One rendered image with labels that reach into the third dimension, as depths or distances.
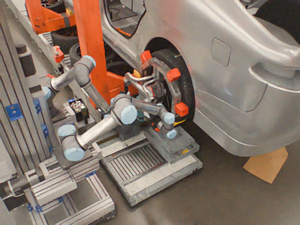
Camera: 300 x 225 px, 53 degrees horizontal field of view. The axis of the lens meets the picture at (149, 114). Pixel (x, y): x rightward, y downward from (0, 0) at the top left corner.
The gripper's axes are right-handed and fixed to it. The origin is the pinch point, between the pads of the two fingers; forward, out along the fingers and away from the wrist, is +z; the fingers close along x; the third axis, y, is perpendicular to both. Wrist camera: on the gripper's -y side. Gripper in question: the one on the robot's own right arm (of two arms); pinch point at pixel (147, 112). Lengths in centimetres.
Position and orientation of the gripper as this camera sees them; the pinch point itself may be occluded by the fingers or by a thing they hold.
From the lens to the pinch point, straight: 245.4
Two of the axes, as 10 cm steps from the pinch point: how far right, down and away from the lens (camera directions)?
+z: -5.5, -5.5, 6.3
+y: 0.0, -7.6, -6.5
